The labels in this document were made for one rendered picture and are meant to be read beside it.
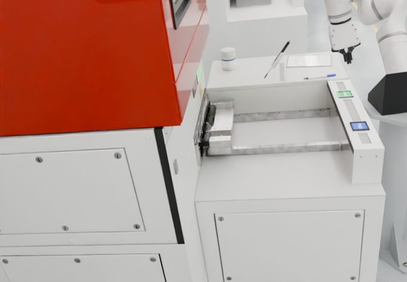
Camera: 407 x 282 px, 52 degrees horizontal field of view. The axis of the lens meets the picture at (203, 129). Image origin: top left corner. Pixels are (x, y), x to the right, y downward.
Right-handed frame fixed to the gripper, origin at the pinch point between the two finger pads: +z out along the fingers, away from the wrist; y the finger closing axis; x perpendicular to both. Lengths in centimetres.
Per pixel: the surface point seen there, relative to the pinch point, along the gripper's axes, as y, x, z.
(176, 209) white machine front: -61, -66, 3
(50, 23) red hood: -70, -66, -56
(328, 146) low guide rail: -15.0, -19.0, 25.0
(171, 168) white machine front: -57, -65, -10
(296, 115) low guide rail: -24.3, 8.0, 23.2
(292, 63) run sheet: -20.9, 35.8, 10.5
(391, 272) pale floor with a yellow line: 1, -5, 114
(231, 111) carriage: -51, 8, 13
